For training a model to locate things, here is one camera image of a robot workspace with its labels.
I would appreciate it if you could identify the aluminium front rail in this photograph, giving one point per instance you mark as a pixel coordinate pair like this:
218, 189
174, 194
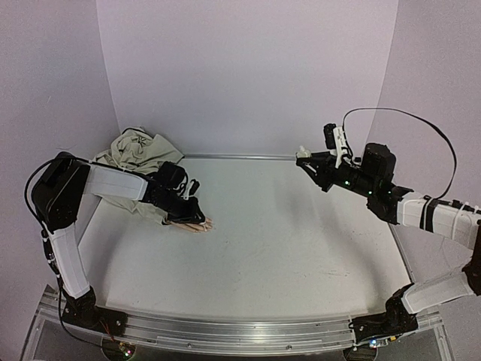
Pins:
56, 334

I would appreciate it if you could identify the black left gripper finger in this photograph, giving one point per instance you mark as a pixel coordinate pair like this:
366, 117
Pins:
198, 215
192, 220

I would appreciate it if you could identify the white nail polish bottle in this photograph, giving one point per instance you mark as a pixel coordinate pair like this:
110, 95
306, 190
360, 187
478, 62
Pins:
303, 153

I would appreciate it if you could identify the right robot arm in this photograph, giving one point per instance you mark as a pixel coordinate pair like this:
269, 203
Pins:
401, 206

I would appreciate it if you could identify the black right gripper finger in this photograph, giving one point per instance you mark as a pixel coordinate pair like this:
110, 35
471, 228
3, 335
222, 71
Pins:
316, 174
316, 156

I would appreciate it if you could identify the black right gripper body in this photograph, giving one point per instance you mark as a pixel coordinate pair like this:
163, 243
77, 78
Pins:
330, 172

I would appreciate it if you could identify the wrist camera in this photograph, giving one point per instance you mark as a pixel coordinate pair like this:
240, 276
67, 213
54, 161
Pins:
189, 189
335, 141

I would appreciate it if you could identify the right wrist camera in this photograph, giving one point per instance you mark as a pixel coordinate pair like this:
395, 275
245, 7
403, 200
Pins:
335, 141

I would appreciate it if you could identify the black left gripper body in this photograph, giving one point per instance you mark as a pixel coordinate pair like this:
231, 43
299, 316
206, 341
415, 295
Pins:
177, 210

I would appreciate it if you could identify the aluminium back table rail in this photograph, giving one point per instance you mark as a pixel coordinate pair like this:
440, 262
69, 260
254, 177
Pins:
240, 157

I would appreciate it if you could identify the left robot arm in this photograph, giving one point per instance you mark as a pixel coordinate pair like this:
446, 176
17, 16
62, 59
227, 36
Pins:
53, 194

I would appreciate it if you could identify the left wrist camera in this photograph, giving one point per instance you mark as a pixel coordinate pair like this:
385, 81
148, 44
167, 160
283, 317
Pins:
189, 189

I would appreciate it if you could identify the beige jacket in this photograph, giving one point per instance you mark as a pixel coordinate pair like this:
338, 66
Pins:
138, 151

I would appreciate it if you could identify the mannequin hand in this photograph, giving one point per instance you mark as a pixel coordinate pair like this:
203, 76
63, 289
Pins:
206, 226

